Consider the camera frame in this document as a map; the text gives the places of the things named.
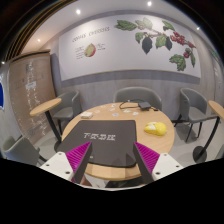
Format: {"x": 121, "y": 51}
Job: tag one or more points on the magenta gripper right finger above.
{"x": 146, "y": 159}

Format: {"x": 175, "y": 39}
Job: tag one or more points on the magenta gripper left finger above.
{"x": 78, "y": 159}

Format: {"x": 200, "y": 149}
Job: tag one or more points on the yellow computer mouse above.
{"x": 156, "y": 128}

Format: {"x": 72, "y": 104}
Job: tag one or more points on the black mouse pad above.
{"x": 112, "y": 141}

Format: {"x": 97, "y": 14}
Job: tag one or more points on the white card box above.
{"x": 86, "y": 115}

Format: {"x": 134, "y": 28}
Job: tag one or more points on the grey chair left back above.
{"x": 69, "y": 107}

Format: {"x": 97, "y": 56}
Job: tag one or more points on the black power adapter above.
{"x": 144, "y": 106}

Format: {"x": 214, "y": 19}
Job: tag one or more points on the small round table left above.
{"x": 45, "y": 108}

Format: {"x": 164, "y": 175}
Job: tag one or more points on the grey chair front left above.
{"x": 22, "y": 151}

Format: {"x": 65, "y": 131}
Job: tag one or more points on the grey chair behind table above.
{"x": 138, "y": 94}

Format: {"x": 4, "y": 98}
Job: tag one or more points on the grey chair right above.
{"x": 193, "y": 108}

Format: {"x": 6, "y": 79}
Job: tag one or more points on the wooden slatted wall panel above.
{"x": 30, "y": 84}

